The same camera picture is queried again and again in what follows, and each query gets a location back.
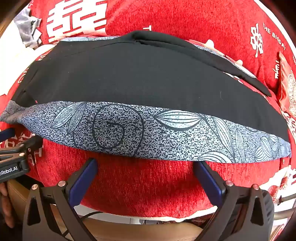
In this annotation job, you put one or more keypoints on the white cloth on sofa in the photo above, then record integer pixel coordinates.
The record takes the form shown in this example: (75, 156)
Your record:
(15, 57)

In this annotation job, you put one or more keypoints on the black grey patterned pants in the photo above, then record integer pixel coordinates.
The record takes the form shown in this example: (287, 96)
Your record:
(149, 95)

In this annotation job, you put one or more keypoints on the red embroidered cushion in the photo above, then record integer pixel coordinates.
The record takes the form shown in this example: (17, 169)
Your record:
(286, 93)

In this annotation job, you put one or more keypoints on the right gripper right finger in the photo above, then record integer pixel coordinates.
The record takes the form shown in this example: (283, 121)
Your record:
(242, 213)

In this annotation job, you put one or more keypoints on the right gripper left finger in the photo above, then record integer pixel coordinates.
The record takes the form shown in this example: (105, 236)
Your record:
(39, 221)

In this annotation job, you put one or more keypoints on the person's left hand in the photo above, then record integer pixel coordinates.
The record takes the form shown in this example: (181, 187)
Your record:
(6, 206)

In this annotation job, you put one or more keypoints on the grey crumpled cloth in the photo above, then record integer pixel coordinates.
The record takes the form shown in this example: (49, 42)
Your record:
(28, 25)

